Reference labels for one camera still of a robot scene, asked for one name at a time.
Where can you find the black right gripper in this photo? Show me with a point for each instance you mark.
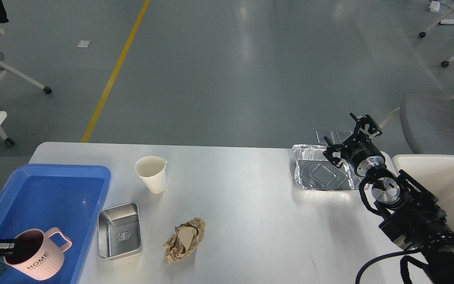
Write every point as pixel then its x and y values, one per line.
pixel 361 154

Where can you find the pink mug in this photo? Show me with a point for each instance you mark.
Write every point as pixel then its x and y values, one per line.
pixel 39 254

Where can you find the steel rectangular container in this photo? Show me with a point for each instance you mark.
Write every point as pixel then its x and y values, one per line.
pixel 119 232

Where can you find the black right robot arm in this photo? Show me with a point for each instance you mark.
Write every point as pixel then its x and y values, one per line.
pixel 412 218

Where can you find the floor outlet plate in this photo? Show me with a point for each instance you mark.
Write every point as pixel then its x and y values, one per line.
pixel 324 136
pixel 343 135

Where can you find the aluminium foil tray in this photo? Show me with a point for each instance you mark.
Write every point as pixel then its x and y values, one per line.
pixel 314 172

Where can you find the blue plastic tray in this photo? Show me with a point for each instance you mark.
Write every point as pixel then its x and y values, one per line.
pixel 67 197

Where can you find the grey office chair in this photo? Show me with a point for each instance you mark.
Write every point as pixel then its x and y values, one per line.
pixel 427 123

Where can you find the white plastic bin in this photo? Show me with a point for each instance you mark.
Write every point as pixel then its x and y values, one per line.
pixel 435 173

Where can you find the white paper cup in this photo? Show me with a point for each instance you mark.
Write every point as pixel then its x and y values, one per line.
pixel 152 171

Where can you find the crumpled brown paper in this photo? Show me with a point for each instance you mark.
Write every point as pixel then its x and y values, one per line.
pixel 185 240

